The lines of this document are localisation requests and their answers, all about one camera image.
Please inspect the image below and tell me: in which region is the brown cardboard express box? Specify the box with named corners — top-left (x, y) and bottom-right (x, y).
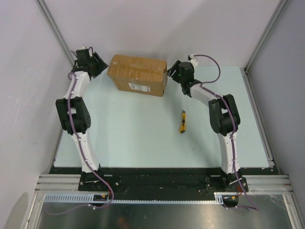
top-left (107, 54), bottom-right (168, 97)

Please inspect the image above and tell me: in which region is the yellow utility knife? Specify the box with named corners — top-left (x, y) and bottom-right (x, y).
top-left (179, 110), bottom-right (186, 134)

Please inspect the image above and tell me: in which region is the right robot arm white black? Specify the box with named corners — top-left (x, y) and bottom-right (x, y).
top-left (167, 60), bottom-right (241, 191)

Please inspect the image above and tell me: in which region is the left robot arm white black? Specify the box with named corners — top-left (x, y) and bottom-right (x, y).
top-left (55, 46), bottom-right (109, 173)

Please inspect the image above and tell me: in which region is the white shipping label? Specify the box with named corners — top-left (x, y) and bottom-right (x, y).
top-left (128, 83), bottom-right (151, 93)

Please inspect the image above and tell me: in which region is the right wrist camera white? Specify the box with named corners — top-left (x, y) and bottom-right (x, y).
top-left (188, 54), bottom-right (198, 67)

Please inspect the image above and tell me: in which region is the left aluminium frame post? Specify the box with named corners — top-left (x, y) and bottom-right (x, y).
top-left (35, 0), bottom-right (74, 70)

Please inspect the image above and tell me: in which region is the aluminium frame post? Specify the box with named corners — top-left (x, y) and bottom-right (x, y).
top-left (35, 0), bottom-right (74, 70)
top-left (244, 0), bottom-right (291, 74)

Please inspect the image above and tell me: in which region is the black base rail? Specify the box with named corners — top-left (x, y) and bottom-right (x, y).
top-left (50, 167), bottom-right (279, 200)

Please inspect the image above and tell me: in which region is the right aluminium frame post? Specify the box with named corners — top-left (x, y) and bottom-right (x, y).
top-left (244, 0), bottom-right (291, 74)

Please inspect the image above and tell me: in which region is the white slotted cable duct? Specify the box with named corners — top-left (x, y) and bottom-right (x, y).
top-left (43, 193), bottom-right (238, 205)

